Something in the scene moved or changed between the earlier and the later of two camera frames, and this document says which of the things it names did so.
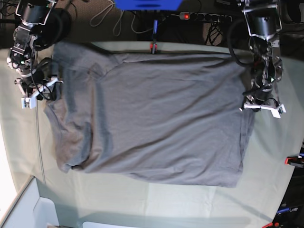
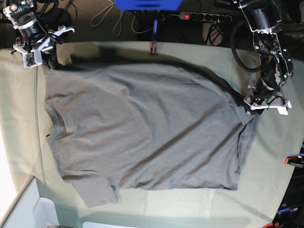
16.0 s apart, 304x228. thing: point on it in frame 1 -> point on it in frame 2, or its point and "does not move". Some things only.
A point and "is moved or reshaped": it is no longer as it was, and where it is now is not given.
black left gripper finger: [39, 97] -> [49, 63]
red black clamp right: [297, 161] does not move
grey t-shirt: [173, 118] is moved or reshaped
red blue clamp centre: [153, 45] does not move
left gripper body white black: [29, 101] -> [32, 50]
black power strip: [201, 16] does not move
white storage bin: [29, 210] does not move
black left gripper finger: [56, 93] -> [53, 59]
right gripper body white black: [272, 105] -> [283, 106]
